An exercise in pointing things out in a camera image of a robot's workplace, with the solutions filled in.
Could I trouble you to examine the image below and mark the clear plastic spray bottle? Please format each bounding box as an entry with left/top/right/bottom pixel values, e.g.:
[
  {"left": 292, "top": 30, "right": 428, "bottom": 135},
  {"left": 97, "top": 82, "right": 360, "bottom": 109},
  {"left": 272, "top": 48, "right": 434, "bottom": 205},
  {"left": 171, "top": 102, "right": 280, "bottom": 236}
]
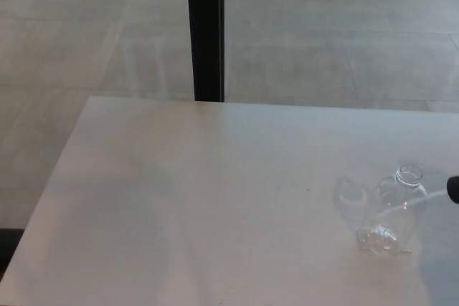
[{"left": 356, "top": 163, "right": 430, "bottom": 254}]

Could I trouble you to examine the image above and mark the black vertical window frame post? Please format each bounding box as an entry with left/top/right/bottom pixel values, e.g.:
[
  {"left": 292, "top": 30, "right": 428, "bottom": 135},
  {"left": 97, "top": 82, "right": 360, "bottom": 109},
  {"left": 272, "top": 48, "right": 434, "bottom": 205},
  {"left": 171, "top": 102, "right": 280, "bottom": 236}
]
[{"left": 185, "top": 0, "right": 227, "bottom": 103}]

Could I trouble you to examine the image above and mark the black spray trigger lid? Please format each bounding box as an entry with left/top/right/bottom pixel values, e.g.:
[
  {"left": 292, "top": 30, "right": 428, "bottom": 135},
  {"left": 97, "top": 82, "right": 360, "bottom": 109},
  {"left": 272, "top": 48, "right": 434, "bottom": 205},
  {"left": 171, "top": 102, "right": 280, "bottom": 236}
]
[{"left": 373, "top": 175, "right": 459, "bottom": 224}]

